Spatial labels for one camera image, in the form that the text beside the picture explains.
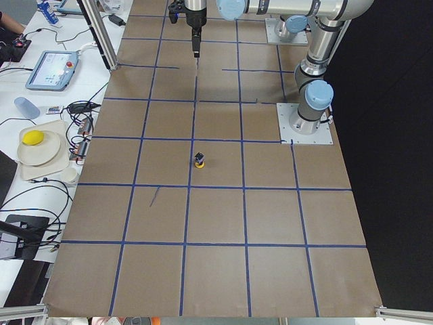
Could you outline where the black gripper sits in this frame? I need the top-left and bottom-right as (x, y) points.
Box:
(185, 0), (206, 58)

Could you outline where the yellow push button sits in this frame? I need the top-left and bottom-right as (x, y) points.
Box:
(194, 152), (205, 169)

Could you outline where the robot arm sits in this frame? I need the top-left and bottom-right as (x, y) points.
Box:
(168, 1), (373, 133)

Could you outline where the black power adapter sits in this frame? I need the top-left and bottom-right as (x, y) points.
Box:
(108, 14), (126, 26)

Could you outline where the blue teach pendant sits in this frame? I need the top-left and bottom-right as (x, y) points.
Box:
(25, 51), (79, 91)

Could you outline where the blue milk carton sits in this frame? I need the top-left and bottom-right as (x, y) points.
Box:
(37, 0), (59, 26)

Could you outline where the translucent blue plastic cup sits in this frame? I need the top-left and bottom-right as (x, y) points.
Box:
(14, 97), (40, 119)

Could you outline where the beige square tray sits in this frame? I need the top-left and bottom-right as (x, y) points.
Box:
(17, 120), (69, 181)

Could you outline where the white paper cup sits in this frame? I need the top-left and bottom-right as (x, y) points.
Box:
(60, 167), (80, 186)

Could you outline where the yellow lemon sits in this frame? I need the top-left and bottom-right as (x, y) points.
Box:
(22, 130), (45, 146)

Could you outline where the beige round plate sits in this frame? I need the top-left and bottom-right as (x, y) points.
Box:
(17, 131), (61, 166)

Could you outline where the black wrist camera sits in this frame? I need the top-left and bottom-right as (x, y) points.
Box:
(168, 0), (184, 24)

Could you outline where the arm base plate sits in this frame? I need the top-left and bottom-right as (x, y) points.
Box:
(277, 103), (334, 145)
(265, 15), (308, 46)

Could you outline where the aluminium frame post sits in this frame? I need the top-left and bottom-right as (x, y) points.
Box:
(77, 0), (118, 71)

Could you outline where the black camera stand base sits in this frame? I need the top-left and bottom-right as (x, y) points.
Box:
(1, 214), (49, 260)

